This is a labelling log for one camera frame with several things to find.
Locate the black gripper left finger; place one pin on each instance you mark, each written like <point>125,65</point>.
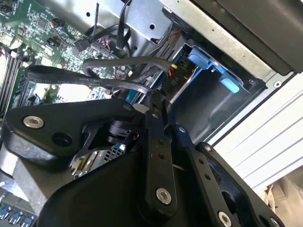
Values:
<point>59,118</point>

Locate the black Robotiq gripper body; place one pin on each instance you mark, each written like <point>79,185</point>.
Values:
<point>106,201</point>

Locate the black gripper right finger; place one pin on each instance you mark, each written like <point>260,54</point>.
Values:
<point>206,170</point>

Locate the hard disk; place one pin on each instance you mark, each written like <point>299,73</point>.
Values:
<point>198,59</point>

